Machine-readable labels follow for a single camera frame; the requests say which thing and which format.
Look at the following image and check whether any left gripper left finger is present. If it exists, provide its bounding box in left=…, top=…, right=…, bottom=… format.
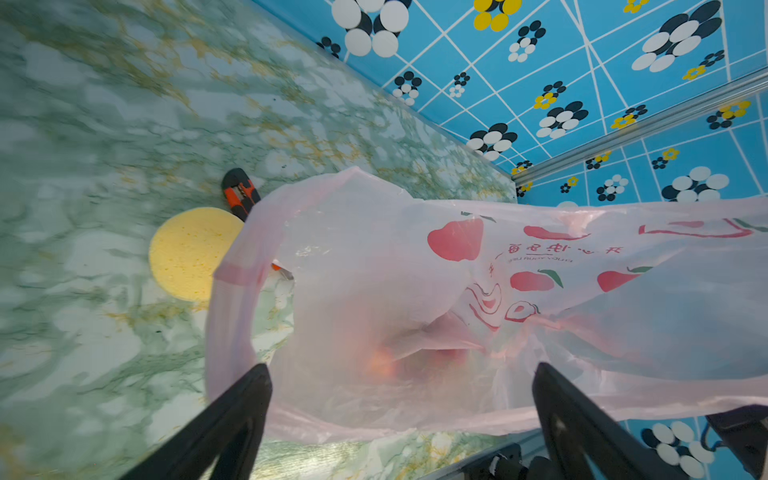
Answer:
left=123, top=364, right=273, bottom=479

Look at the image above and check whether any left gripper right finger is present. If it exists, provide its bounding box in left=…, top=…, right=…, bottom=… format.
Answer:
left=532, top=362, right=686, bottom=479

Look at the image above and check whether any pink translucent plastic bag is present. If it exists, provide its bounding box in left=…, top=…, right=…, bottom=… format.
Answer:
left=205, top=168, right=767, bottom=443

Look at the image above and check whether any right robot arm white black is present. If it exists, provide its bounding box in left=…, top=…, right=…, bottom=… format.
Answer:
left=706, top=405, right=767, bottom=479

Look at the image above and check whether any yellow round sponge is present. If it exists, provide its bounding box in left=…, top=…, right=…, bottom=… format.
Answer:
left=149, top=207, right=244, bottom=302

